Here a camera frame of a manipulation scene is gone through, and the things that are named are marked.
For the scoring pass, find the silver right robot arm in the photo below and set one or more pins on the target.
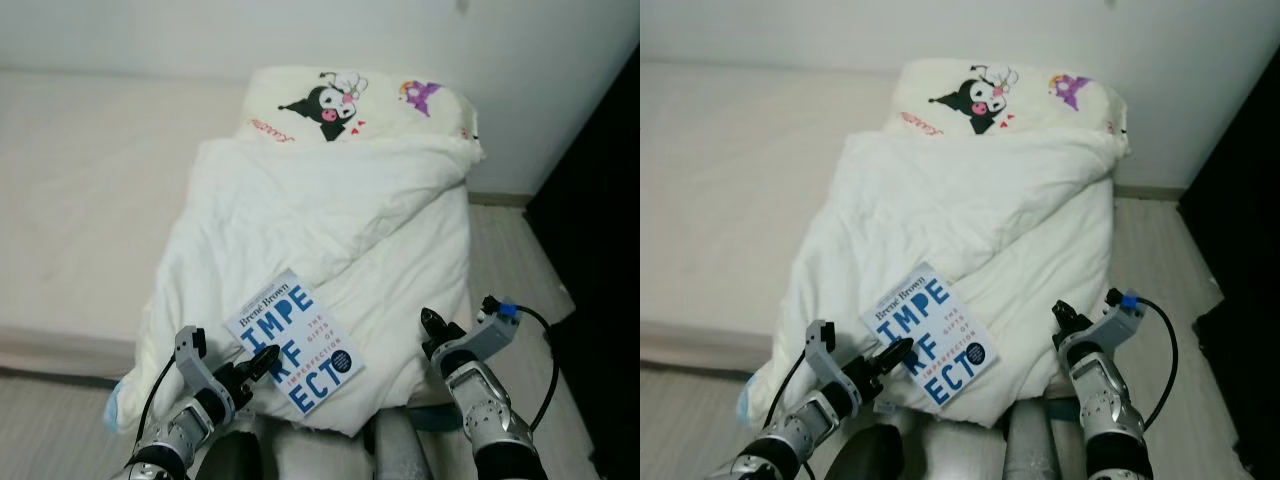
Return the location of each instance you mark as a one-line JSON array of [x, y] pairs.
[[490, 420], [1110, 410]]

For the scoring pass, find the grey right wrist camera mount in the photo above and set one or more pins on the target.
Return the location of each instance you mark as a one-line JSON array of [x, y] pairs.
[[1115, 325], [495, 328]]

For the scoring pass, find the cream cartoon print pillow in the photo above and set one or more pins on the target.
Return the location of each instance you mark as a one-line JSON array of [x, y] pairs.
[[1030, 120], [380, 125]]

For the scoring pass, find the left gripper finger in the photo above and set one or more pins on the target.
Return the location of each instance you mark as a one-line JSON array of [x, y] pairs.
[[892, 376], [266, 360], [262, 378], [898, 354]]

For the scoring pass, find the black wardrobe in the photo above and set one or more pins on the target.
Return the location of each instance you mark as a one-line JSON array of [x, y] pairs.
[[1240, 300], [600, 250]]

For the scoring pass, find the mattress with cream sheet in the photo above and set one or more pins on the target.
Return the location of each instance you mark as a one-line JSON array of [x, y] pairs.
[[80, 200], [720, 200]]

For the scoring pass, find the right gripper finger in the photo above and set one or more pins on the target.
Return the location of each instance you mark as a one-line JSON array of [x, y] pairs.
[[441, 324], [1075, 319], [1061, 315], [429, 322]]

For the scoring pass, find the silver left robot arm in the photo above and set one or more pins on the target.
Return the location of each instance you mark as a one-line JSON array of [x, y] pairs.
[[800, 435], [175, 440]]

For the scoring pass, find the silver right robot leg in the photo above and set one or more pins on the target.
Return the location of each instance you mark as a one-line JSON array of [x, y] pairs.
[[400, 455], [1030, 450]]

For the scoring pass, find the white quilted duvet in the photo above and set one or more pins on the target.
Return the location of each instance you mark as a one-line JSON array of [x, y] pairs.
[[330, 220], [980, 220]]

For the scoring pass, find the white book with blue letters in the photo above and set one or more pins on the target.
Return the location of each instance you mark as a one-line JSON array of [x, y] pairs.
[[935, 340], [300, 350]]

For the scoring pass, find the light blue cloth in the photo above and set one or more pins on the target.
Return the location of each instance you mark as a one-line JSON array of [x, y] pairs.
[[115, 410], [745, 405]]

